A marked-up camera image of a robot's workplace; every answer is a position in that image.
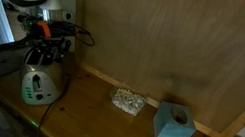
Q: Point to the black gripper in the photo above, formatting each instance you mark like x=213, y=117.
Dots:
x=50, y=37

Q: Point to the silver two-slot toaster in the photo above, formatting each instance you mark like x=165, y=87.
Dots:
x=41, y=88

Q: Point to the crumpled foil ball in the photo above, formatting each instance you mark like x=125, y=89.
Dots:
x=128, y=102

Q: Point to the large plywood board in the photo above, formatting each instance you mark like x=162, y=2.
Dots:
x=180, y=45

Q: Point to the blue tissue box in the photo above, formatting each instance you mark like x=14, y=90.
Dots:
x=173, y=128

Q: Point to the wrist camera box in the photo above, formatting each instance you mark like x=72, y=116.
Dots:
x=67, y=15

